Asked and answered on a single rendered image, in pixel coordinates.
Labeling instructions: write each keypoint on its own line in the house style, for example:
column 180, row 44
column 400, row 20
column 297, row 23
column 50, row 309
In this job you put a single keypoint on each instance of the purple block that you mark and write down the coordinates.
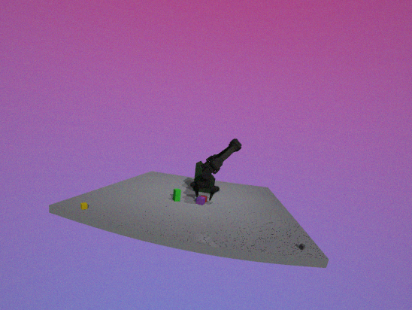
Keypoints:
column 200, row 200

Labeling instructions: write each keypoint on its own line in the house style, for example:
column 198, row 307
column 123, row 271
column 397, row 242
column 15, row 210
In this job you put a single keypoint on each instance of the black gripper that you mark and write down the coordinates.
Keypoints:
column 213, row 188

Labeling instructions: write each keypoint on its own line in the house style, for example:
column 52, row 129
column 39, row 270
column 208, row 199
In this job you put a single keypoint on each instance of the small yellow block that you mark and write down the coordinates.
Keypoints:
column 84, row 205

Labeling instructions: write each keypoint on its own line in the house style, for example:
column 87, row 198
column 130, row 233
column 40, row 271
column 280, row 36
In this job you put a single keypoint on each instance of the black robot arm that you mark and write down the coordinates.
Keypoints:
column 216, row 161

